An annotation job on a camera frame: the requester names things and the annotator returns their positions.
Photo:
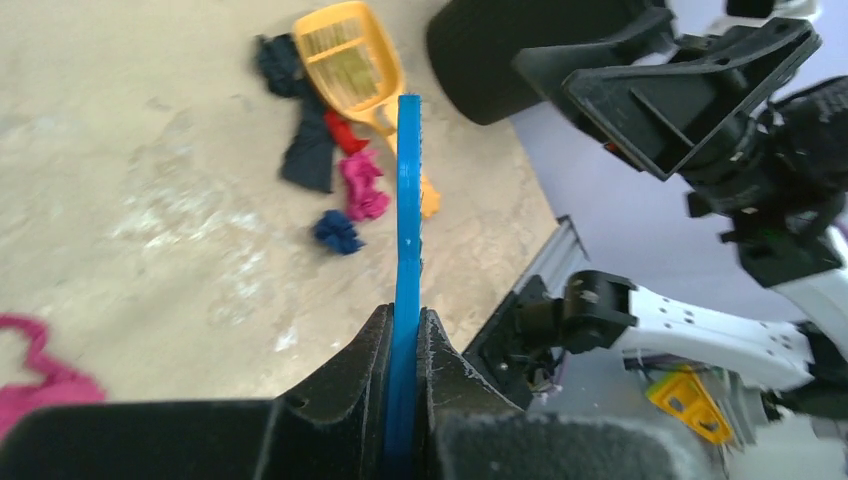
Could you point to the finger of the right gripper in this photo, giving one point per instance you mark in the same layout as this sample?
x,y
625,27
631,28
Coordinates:
x,y
545,69

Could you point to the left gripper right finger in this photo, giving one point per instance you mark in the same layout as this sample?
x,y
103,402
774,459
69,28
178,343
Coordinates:
x,y
467,430

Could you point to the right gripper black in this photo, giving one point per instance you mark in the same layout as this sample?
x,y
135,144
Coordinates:
x,y
658,118

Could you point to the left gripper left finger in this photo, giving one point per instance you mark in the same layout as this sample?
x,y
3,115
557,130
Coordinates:
x,y
329,426

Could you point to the blue hand brush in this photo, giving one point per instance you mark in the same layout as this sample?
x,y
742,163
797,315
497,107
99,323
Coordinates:
x,y
401,407

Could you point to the yellow slotted scoop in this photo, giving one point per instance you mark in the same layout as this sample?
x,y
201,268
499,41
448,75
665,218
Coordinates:
x,y
353,63

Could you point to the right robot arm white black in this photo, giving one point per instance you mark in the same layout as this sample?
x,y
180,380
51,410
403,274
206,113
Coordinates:
x,y
770,301

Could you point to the black trash bin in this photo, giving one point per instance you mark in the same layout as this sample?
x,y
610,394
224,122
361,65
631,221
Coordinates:
x,y
471,45

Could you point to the small blue paper scrap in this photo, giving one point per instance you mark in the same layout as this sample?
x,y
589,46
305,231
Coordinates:
x,y
336,231

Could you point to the red paper scrap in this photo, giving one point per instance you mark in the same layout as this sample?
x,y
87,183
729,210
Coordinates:
x,y
342,133

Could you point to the pink paper scrap right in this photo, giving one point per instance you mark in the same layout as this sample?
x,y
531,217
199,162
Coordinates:
x,y
360,173

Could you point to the flat black paper sheet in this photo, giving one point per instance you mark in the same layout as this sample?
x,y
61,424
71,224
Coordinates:
x,y
309,159

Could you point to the black crumpled paper scrap right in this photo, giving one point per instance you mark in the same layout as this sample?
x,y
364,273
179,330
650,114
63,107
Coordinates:
x,y
278,61

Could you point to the yellow bracket off table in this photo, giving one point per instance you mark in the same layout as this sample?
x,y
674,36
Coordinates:
x,y
682,395

